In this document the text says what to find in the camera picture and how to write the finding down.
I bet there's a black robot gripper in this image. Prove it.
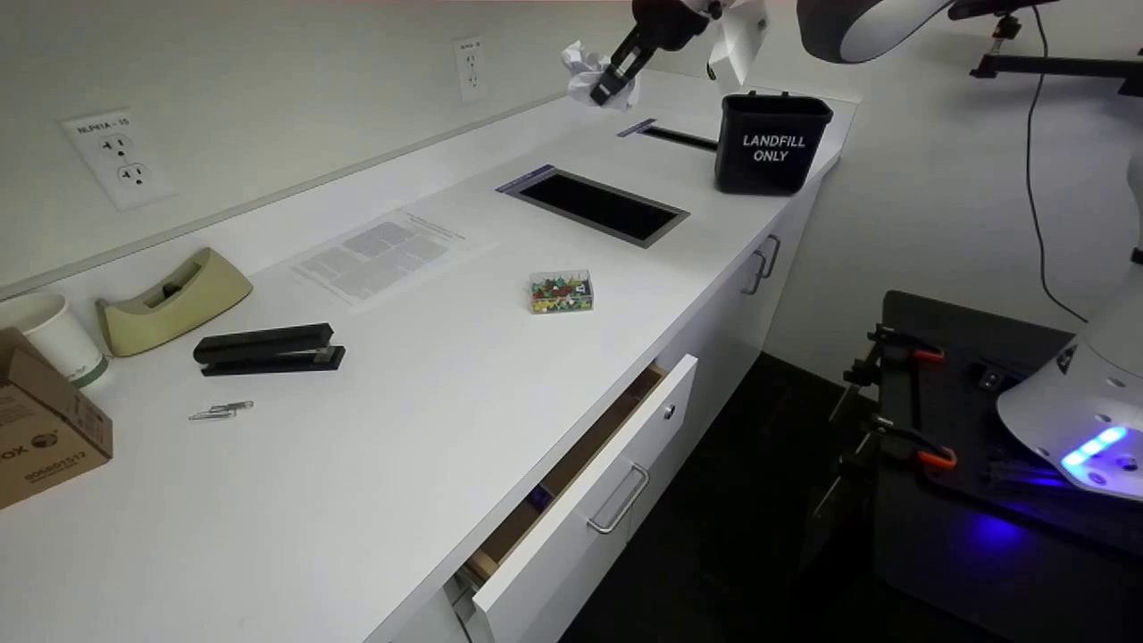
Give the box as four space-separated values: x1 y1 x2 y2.
586 0 721 111

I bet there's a black landfill only bin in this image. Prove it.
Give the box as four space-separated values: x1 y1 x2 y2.
712 91 836 195

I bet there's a rectangular black counter opening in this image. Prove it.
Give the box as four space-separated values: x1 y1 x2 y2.
494 160 692 250

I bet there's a colourful push pin box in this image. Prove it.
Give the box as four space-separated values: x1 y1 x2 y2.
525 267 597 318

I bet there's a printed white paper sheet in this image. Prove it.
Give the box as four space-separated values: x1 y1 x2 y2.
292 208 469 305

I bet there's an open white drawer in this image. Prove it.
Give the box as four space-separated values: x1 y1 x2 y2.
446 349 705 643

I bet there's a black stapler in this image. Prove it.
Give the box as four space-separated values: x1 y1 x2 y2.
191 323 350 380

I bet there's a beige tape dispenser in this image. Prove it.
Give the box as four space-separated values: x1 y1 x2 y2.
93 244 259 361

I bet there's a small metal staple strip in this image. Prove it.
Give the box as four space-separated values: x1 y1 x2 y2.
185 397 259 424

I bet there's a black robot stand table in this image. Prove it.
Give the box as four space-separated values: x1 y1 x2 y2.
868 285 1143 643

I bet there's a white paper cup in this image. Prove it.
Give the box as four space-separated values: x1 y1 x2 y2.
0 289 115 393

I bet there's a brown cardboard box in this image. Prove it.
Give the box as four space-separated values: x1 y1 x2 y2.
0 326 117 514

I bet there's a metal cabinet door handle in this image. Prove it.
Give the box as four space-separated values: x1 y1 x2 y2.
741 232 786 301

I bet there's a black clamp orange handle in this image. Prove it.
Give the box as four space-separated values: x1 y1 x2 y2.
866 323 950 372
868 410 965 480

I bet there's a black hanging cable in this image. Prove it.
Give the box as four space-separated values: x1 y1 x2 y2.
1021 0 1093 329

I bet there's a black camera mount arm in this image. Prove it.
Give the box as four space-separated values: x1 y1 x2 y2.
942 0 1143 101

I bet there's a white wall outlet plate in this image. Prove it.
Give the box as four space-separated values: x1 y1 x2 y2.
60 108 163 210

